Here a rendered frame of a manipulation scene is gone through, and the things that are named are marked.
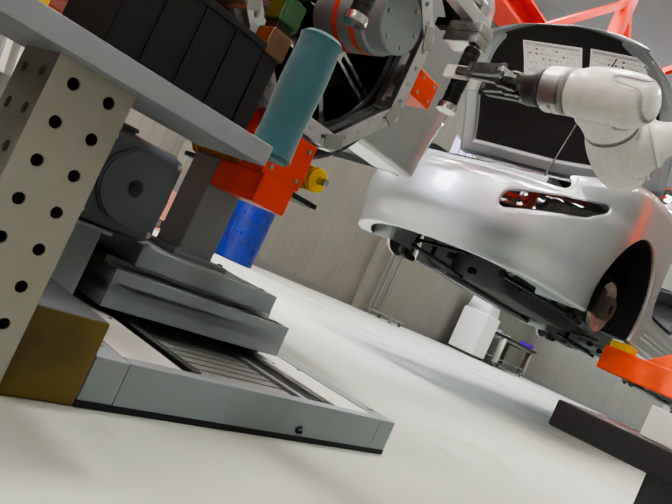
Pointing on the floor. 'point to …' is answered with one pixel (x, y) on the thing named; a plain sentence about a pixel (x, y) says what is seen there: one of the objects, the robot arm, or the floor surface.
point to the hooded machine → (475, 328)
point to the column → (47, 172)
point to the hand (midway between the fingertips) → (462, 76)
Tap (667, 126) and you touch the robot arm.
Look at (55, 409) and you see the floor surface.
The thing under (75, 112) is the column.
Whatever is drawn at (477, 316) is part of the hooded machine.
